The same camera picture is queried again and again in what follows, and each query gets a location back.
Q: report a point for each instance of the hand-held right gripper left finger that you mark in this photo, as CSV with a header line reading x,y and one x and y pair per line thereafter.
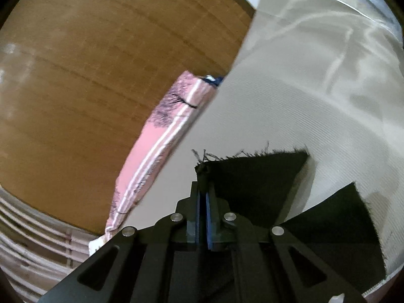
x,y
197,217

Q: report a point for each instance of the white floral pillow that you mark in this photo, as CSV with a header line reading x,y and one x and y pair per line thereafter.
x,y
96,246

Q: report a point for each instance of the black pants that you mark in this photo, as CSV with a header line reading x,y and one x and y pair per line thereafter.
x,y
258,186

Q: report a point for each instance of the pink tree-print pillow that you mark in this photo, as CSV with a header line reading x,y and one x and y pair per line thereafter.
x,y
164,139

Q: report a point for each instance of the grey bed mat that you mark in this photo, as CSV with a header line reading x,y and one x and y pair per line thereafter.
x,y
284,101

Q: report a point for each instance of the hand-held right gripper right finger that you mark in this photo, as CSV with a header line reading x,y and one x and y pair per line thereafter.
x,y
209,221

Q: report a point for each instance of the wooden headboard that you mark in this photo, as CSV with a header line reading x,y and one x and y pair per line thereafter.
x,y
94,85

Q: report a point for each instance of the small blue cloth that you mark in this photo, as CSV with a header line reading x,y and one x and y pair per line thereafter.
x,y
212,80

